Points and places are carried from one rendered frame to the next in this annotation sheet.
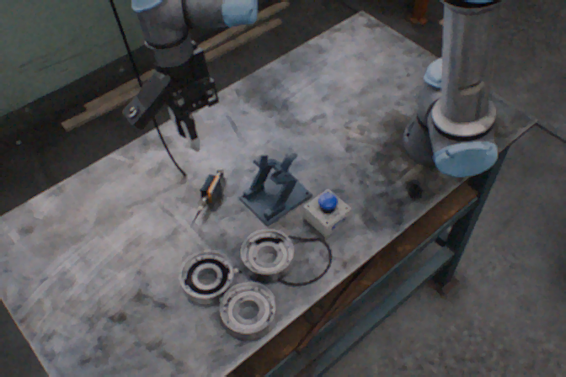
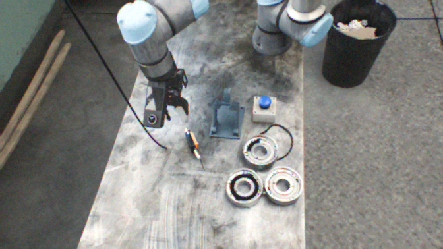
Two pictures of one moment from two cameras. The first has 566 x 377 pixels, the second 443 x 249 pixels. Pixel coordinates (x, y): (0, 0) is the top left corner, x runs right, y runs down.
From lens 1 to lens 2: 51 cm
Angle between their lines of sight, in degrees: 22
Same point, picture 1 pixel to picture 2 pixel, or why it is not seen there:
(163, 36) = (160, 52)
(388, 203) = (283, 83)
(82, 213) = (128, 216)
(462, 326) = (305, 133)
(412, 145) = (267, 48)
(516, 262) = not seen: hidden behind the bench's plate
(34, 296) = not seen: outside the picture
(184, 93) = (175, 86)
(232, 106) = not seen: hidden behind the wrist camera
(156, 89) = (159, 95)
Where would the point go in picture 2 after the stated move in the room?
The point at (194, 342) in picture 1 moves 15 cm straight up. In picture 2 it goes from (272, 226) to (275, 205)
